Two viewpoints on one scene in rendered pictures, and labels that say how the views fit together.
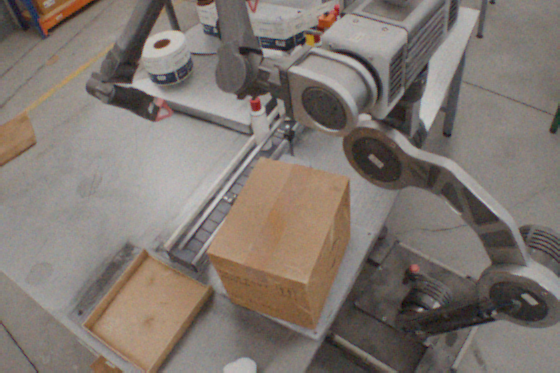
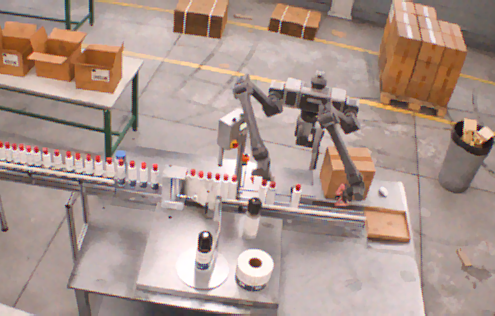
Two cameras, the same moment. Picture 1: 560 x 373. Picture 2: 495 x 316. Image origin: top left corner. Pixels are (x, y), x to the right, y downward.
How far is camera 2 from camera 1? 389 cm
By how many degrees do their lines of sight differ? 83
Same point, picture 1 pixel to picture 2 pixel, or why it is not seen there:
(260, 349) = (373, 190)
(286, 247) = (361, 154)
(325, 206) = not seen: hidden behind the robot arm
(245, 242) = (366, 163)
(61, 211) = (375, 288)
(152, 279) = (375, 229)
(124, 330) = (398, 229)
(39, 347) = not seen: outside the picture
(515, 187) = not seen: hidden behind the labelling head
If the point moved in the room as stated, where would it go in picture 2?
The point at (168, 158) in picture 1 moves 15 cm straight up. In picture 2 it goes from (315, 254) to (320, 238)
